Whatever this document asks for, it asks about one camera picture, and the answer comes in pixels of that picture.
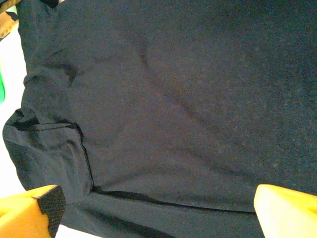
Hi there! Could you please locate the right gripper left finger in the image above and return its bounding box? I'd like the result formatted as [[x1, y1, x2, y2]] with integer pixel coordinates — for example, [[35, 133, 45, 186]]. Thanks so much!
[[0, 184, 66, 238]]

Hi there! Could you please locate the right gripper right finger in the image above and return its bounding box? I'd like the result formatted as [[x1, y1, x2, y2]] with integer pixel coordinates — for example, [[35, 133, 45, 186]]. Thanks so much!
[[255, 184, 317, 238]]

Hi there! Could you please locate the black t-shirt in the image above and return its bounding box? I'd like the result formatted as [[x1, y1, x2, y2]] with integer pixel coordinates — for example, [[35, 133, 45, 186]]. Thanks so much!
[[2, 0, 317, 238]]

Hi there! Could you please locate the green plastic basket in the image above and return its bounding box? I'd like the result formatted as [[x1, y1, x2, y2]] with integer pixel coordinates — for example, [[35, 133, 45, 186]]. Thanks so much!
[[0, 70, 7, 105]]

